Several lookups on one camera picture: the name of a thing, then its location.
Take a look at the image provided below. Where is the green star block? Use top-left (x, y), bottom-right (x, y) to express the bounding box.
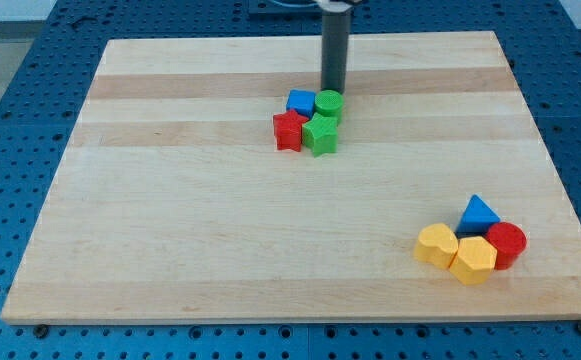
top-left (302, 113), bottom-right (338, 157)

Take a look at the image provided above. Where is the red star block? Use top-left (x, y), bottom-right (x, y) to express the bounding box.
top-left (272, 109), bottom-right (309, 152)

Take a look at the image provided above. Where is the blue cube block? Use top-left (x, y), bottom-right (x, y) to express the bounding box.
top-left (286, 89), bottom-right (316, 118)

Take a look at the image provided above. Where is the green cylinder block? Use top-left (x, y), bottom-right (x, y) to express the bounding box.
top-left (314, 90), bottom-right (345, 124)

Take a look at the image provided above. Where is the light wooden board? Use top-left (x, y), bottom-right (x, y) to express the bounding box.
top-left (1, 31), bottom-right (581, 325)

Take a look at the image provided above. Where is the yellow heart block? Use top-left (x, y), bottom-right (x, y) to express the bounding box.
top-left (413, 223), bottom-right (459, 269)

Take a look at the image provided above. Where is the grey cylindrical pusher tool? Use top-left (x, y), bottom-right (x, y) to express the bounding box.
top-left (317, 0), bottom-right (352, 94)

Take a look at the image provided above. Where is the blue triangle block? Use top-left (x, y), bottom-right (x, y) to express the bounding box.
top-left (455, 194), bottom-right (501, 234)

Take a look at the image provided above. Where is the yellow hexagon block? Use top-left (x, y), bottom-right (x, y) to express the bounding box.
top-left (449, 236), bottom-right (497, 285)

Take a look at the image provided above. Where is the red cylinder block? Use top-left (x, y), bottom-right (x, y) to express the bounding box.
top-left (485, 222), bottom-right (527, 270)

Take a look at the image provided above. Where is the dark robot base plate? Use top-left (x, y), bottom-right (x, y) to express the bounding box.
top-left (247, 0), bottom-right (366, 21)

